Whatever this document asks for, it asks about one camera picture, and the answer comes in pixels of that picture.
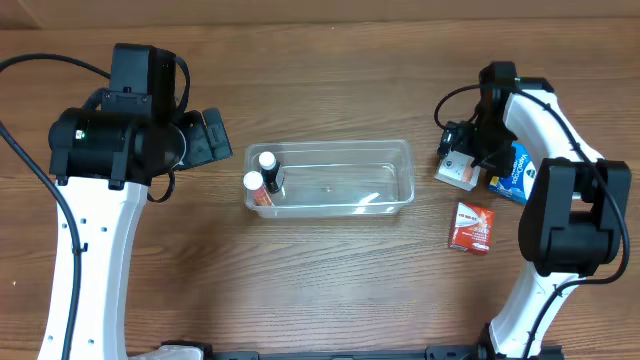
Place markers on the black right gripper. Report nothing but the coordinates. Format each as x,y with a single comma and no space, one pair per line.
463,138

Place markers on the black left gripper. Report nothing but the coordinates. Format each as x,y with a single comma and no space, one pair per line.
211,138

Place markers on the white Hansaplast plaster box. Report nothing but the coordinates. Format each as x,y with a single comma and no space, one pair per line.
456,169

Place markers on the orange tablet tube white cap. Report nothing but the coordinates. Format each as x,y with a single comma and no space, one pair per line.
253,181

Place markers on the dark bottle white cap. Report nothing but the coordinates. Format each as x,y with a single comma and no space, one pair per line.
271,171

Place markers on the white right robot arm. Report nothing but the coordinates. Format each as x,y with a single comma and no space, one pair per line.
572,231

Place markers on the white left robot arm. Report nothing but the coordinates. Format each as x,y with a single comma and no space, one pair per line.
105,155

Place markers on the clear plastic container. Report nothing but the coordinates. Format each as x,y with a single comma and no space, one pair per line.
337,178

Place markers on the blue VapoDrops cough drops bag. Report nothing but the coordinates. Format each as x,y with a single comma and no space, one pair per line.
518,185

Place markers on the red medicine sachet box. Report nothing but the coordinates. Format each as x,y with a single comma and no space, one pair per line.
471,229

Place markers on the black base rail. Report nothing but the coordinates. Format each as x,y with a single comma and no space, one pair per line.
380,354

